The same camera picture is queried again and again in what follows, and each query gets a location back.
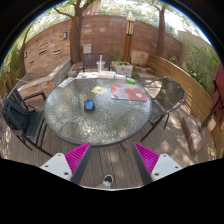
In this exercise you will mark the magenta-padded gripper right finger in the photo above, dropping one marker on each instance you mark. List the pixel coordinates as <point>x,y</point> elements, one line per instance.
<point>165,165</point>

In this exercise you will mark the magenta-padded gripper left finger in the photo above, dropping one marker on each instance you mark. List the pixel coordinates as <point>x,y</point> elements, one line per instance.
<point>58,165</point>

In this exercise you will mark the blue and black computer mouse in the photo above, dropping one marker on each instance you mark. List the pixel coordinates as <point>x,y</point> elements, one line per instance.
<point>89,105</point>

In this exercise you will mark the floral pink mouse pad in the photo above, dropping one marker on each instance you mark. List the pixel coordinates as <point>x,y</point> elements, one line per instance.
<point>128,92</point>

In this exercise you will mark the stone umbrella base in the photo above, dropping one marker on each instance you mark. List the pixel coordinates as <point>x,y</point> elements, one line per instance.
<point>194,133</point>

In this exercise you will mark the black metal chair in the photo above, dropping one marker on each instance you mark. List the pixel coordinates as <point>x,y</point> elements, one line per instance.
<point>35,125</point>

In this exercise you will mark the person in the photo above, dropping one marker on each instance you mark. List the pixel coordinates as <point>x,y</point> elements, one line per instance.
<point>107,181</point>

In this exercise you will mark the dark wicker chair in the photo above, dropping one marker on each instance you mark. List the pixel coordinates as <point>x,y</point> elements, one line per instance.
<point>168,93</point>

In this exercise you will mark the white printed strip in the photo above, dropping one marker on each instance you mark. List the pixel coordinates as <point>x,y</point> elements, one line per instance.
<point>66,82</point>

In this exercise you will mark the yellow card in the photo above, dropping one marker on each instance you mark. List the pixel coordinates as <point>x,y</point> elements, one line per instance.
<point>98,89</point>

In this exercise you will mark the red folded patio umbrella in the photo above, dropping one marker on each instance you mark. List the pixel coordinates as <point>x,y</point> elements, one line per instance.
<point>218,93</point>

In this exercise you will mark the colourful magazine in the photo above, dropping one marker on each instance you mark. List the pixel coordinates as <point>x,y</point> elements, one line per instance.
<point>86,75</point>

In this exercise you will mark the small pale book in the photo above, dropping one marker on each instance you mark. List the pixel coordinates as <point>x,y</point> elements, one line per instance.
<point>120,76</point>

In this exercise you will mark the white book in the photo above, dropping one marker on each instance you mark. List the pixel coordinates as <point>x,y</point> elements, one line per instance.
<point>106,74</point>

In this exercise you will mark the concrete planter with plant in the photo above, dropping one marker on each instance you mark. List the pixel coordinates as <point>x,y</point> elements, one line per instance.
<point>122,69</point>

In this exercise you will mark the clear plastic cup with straw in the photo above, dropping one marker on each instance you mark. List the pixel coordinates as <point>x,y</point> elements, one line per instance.
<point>100,66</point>

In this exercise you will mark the leaning stone slab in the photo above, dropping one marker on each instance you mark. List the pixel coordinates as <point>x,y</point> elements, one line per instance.
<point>140,57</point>

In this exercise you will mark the dark wooden slatted chair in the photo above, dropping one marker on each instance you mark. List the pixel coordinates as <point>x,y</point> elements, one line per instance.
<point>95,60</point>

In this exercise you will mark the forked tree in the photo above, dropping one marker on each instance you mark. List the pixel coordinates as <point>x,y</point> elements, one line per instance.
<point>76,36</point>

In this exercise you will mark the slender tree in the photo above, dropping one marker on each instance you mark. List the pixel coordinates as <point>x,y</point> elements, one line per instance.
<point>161,33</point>

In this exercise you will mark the black wall light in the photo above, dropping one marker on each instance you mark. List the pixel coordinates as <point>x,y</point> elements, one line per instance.
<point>65,35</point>
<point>25,54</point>

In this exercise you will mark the grey wall utility box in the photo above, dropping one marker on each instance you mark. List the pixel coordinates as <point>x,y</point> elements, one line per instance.
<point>87,48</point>

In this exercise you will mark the wooden garden lamp post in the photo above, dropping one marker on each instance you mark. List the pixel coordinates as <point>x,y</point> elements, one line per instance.
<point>128,40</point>

